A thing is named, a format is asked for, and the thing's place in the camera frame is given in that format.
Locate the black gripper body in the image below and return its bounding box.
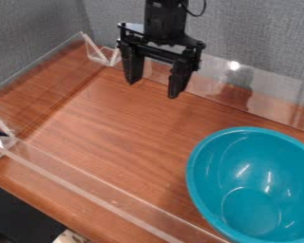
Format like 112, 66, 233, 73
118, 0, 207, 64

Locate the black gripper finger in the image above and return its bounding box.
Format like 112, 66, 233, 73
168, 48, 199, 99
120, 43, 144, 84

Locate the blue plastic bowl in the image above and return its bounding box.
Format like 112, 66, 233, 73
186, 126, 304, 243

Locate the clear acrylic left barrier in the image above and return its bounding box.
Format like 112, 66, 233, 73
0, 31, 86, 91

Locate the clear acrylic barrier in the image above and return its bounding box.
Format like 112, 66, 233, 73
0, 31, 86, 91
82, 34, 304, 132
0, 119, 229, 243

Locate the clear acrylic back barrier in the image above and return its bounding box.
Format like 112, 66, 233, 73
82, 34, 304, 132

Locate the clear acrylic front barrier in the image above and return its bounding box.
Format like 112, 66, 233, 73
0, 119, 229, 243

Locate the black cable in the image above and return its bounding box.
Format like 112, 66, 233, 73
179, 0, 209, 18

